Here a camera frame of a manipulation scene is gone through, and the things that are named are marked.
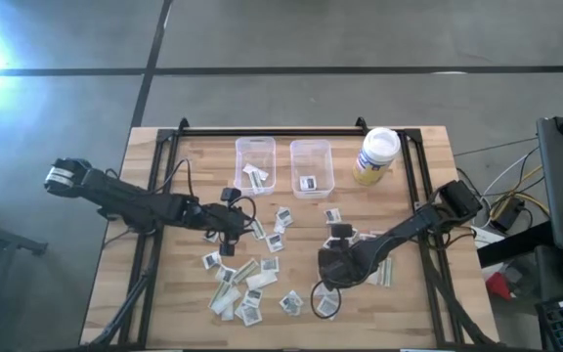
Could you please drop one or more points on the red object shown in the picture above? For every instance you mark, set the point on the red object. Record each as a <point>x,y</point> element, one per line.
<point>499,287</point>

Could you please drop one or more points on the white bandage wrapper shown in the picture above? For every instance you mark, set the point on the white bandage wrapper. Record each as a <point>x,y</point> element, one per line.
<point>279,228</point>
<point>249,169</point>
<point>261,280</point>
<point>316,292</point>
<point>228,314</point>
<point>375,280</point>
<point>229,299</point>

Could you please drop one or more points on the black floor stand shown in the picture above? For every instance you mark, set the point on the black floor stand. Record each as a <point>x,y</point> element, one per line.
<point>37,248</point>

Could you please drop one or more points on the clear plastic bin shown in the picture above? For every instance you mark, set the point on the clear plastic bin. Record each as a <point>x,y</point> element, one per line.
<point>312,156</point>
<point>262,149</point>

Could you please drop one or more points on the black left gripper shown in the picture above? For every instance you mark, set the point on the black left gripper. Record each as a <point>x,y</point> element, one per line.
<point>220,220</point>

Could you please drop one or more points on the green striped bandage wrapper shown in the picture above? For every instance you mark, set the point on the green striped bandage wrapper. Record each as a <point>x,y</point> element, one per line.
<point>257,183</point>
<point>387,274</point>
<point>246,271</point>
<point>219,295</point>
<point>259,229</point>

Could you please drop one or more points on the yellow disinfectant wipes canister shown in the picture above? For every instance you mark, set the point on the yellow disinfectant wipes canister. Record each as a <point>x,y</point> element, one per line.
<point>376,154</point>

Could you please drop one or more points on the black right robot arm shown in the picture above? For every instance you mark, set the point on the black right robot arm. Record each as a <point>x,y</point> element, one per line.
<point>408,227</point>

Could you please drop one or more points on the black power adapter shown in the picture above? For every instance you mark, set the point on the black power adapter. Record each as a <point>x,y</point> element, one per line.
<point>506,215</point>

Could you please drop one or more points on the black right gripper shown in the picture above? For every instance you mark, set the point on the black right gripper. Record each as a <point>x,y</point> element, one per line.
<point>340,266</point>

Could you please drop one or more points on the white power strip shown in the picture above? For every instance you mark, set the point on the white power strip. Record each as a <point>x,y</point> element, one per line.
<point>484,237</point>

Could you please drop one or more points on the black metal rig frame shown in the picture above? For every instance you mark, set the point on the black metal rig frame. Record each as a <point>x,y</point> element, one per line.
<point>286,132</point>

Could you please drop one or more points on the black cart leg bar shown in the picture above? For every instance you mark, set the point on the black cart leg bar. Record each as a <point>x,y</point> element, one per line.
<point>511,249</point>

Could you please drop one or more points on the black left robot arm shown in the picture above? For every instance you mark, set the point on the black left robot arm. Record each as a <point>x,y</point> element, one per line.
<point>125,198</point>

